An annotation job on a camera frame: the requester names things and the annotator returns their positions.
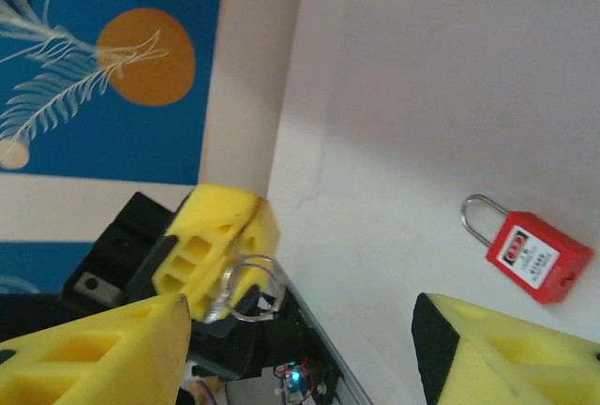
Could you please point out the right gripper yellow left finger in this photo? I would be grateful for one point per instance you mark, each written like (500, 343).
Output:
(94, 367)

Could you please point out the blue fern print wall panel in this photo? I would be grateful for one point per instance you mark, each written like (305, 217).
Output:
(140, 142)

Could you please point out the aluminium frame rail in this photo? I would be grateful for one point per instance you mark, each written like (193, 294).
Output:
(337, 363)

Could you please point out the red padlock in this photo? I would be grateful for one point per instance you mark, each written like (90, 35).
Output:
(534, 259)

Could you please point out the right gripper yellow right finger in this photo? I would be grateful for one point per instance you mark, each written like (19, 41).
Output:
(515, 367)

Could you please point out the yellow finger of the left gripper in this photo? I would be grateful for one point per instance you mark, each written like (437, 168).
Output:
(197, 236)
(265, 231)

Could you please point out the blue floral print wall panel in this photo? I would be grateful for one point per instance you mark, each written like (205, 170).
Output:
(37, 264)

